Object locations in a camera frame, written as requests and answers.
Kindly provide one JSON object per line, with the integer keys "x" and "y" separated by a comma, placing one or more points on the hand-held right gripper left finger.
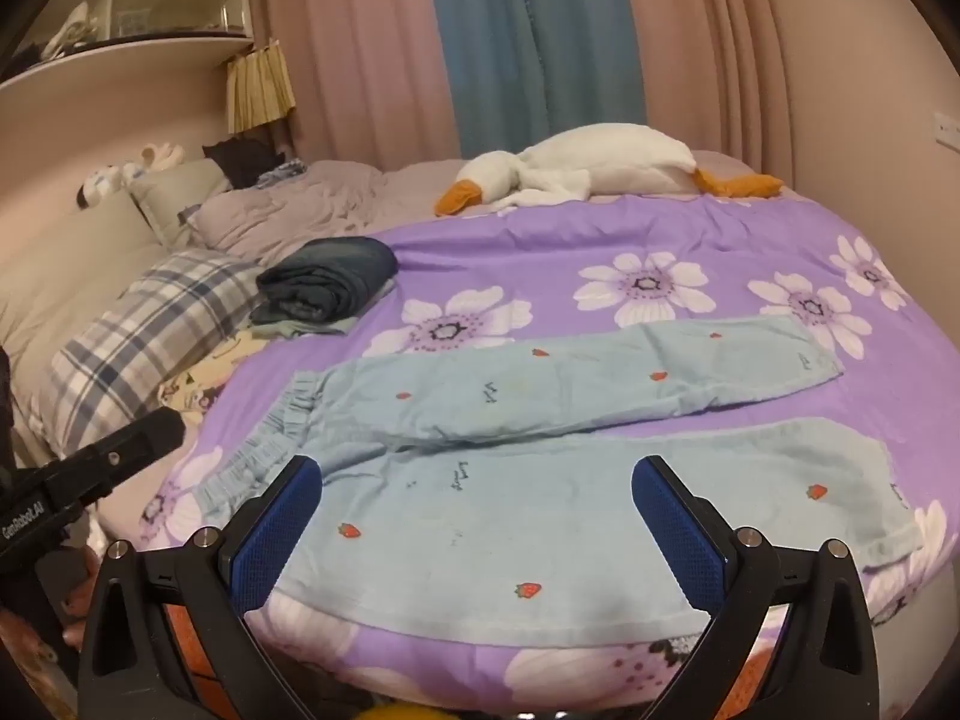
{"x": 274, "y": 532}

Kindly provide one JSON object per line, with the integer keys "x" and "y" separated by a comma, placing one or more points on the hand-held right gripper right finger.
{"x": 679, "y": 532}

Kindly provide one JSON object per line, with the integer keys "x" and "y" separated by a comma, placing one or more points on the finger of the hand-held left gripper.
{"x": 112, "y": 459}

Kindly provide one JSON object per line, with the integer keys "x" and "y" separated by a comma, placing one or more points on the light blue strawberry pants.
{"x": 525, "y": 525}

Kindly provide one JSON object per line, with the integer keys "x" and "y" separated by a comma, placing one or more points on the pink bed sheet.
{"x": 135, "y": 495}

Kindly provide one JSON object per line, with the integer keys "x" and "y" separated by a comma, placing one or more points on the yellow cartoon printed cloth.
{"x": 210, "y": 375}

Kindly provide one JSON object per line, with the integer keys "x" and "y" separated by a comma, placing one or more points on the plaid pillow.
{"x": 142, "y": 330}

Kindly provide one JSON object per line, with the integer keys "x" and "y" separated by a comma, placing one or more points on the orange object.
{"x": 191, "y": 645}

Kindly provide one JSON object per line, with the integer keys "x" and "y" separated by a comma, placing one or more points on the folded green cloth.
{"x": 300, "y": 330}

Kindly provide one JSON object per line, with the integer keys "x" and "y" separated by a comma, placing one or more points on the yellow plush toy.
{"x": 394, "y": 712}

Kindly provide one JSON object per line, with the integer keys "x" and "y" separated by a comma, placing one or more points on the folded dark jeans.
{"x": 330, "y": 277}

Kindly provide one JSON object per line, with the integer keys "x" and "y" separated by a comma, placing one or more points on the white plush toy black ears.
{"x": 101, "y": 184}

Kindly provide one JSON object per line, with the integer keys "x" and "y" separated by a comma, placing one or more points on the grey-green pillow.
{"x": 180, "y": 191}

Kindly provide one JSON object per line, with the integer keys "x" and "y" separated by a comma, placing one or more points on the white bunny plush toy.
{"x": 159, "y": 157}

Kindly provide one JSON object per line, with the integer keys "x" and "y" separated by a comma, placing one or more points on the purple floral blanket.
{"x": 525, "y": 262}

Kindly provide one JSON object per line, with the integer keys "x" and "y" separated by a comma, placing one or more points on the pinkish grey duvet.
{"x": 300, "y": 202}

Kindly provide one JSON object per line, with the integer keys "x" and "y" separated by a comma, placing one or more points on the black cloth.
{"x": 240, "y": 157}

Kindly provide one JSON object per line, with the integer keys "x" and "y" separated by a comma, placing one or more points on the white goose plush toy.
{"x": 600, "y": 154}

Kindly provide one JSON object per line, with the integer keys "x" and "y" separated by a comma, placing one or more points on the yellow pleated lampshade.
{"x": 259, "y": 86}

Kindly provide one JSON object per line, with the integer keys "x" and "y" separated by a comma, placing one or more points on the pink curtain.
{"x": 360, "y": 52}
{"x": 697, "y": 45}

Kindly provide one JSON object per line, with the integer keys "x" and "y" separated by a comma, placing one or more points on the blue curtain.
{"x": 540, "y": 37}

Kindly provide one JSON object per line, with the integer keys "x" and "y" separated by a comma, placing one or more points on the white wall socket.
{"x": 946, "y": 131}

